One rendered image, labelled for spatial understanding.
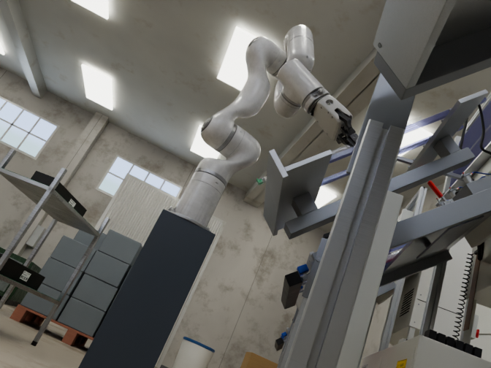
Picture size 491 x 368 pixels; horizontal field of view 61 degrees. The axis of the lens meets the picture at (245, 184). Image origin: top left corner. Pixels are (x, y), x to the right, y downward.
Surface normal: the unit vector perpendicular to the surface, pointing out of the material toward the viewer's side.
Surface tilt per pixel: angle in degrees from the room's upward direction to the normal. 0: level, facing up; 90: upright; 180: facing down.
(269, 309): 90
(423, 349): 90
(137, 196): 90
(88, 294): 90
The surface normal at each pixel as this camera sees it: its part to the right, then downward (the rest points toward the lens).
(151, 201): 0.26, -0.32
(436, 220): -0.04, -0.45
